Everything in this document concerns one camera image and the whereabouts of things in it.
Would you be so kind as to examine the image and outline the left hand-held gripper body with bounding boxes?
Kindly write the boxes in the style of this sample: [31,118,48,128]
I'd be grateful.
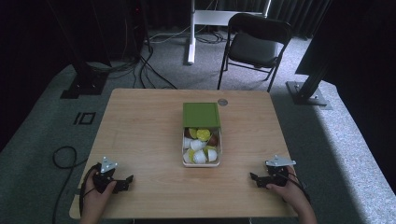
[92,156,123,194]

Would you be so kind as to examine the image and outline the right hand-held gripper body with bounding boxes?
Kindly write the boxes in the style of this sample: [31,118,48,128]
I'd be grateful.
[257,154,297,189]

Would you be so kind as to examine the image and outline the green box lid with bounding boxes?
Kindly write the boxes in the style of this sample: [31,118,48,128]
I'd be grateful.
[181,102,221,130]

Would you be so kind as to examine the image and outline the person's right hand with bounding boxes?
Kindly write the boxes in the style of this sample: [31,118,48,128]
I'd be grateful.
[265,165,309,213]

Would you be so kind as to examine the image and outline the person's left hand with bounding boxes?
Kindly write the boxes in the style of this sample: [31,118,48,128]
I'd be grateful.
[81,168,118,217]

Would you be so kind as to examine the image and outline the pile of coffee capsules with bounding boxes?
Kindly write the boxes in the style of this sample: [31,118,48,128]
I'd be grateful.
[183,127,219,165]

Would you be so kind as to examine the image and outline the black metal stand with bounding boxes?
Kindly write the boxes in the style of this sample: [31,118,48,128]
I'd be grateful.
[46,0,110,100]
[285,59,333,111]

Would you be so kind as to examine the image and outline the black folding chair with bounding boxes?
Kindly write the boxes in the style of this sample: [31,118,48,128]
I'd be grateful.
[217,12,293,93]

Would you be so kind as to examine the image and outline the dark curtain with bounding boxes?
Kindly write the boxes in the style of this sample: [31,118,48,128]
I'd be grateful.
[214,0,332,40]

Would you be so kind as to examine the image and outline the right hand-held gripper cable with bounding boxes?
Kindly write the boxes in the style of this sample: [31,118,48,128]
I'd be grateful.
[279,170,312,204]

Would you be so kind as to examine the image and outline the hand-held gripper cable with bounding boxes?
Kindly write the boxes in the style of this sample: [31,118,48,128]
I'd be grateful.
[279,170,312,204]
[78,163,101,217]

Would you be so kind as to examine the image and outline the left hand-held gripper cable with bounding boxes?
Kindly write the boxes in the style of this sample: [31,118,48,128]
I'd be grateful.
[78,163,101,217]

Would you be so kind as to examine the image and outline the black floor cable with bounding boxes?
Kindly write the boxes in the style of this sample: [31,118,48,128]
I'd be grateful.
[51,146,90,224]

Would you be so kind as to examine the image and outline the bundle of black floor cables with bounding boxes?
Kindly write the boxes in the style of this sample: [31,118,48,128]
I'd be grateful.
[87,43,179,91]

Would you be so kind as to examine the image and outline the white floor cables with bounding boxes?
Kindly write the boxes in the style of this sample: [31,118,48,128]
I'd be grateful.
[148,24,219,45]

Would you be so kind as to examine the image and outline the white desk frame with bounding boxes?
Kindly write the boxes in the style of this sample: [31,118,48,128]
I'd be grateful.
[186,0,273,65]

